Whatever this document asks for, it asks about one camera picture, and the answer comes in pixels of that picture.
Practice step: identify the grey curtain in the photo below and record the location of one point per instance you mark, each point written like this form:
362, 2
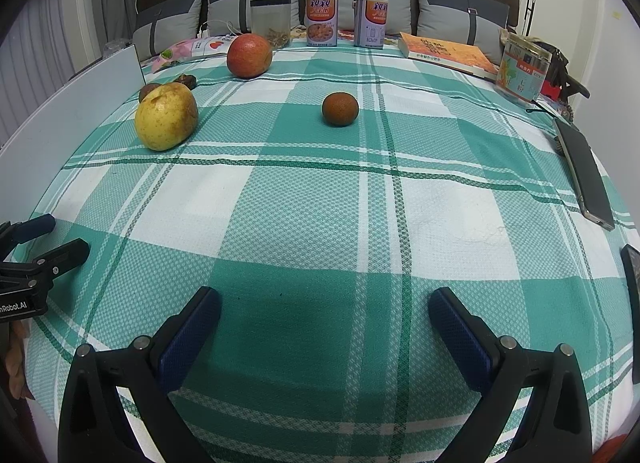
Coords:
60, 18

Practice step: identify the clear bag of snacks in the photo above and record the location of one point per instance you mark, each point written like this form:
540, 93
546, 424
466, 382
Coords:
114, 47

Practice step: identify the small dark wrinkled fruit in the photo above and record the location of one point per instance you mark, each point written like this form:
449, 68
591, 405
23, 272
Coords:
187, 81

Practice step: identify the clear round container green label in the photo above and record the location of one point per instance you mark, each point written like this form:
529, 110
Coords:
522, 68

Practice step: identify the purple labelled can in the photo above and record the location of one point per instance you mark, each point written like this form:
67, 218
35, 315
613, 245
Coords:
371, 20

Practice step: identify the clear jar with black lid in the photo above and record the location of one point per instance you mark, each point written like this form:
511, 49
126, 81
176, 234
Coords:
270, 20

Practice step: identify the person's left hand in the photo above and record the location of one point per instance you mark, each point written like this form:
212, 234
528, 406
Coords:
15, 358

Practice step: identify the grey smartphone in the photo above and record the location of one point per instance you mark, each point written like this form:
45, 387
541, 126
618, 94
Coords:
585, 173

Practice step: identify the orange book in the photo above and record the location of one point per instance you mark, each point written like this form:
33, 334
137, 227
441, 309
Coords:
450, 54

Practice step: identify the black smartphone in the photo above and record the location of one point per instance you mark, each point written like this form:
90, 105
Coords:
632, 270

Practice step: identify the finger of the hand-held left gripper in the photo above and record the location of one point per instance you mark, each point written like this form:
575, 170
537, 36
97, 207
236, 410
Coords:
35, 228
62, 255

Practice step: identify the pink labelled can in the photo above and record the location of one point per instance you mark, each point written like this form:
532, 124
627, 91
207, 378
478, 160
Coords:
321, 20

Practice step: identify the dark orange tangerine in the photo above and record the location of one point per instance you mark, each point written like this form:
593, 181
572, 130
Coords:
340, 109

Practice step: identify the white board panel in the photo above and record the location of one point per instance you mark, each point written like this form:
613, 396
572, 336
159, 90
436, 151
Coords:
75, 108

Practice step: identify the black bag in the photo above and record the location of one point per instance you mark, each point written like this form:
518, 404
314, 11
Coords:
562, 59

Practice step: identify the pink snack packet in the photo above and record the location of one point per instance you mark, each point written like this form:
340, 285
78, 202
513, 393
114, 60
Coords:
177, 54

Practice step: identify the green checked tablecloth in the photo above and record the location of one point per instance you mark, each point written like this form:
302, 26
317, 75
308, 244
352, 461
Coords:
325, 223

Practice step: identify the yellow pear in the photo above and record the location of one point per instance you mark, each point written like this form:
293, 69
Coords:
166, 117

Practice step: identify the red apple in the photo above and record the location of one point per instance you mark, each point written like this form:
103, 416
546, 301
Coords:
249, 56

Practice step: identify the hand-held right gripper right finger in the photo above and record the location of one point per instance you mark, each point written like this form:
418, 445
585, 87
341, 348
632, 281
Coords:
457, 338

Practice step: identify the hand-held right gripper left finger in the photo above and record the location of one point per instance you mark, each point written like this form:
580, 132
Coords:
192, 338

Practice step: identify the red box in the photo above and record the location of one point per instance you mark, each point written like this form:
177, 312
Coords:
552, 90

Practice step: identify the white packet with red hearts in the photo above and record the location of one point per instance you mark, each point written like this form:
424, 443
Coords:
215, 45

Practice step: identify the small brown sweet potato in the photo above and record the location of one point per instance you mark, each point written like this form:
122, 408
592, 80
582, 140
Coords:
147, 91

